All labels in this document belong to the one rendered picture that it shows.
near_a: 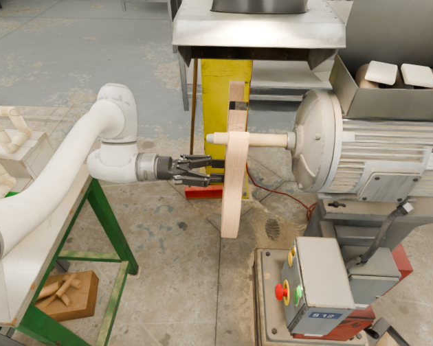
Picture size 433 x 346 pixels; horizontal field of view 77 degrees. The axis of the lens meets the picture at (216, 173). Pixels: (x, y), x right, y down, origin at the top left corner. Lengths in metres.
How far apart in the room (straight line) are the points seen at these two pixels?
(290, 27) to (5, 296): 0.95
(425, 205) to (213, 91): 1.16
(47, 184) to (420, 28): 0.80
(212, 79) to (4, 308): 1.29
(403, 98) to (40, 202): 0.68
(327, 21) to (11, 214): 0.61
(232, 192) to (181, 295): 1.19
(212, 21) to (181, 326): 1.54
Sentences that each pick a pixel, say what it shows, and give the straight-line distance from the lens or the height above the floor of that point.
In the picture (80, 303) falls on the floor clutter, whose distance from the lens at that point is 1.80.
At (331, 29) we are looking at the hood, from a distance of 0.57.
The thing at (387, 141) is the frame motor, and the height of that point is 1.33.
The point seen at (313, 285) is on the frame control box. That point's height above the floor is 1.12.
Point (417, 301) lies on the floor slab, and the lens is 2.14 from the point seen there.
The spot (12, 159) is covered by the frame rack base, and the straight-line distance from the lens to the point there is 1.07.
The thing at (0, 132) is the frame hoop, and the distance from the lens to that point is 1.05.
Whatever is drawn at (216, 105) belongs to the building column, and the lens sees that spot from 1.67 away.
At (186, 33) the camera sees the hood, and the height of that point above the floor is 1.51.
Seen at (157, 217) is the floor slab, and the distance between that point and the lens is 2.09.
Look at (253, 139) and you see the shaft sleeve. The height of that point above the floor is 1.26.
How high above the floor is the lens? 1.69
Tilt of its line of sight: 46 degrees down
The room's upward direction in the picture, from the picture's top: straight up
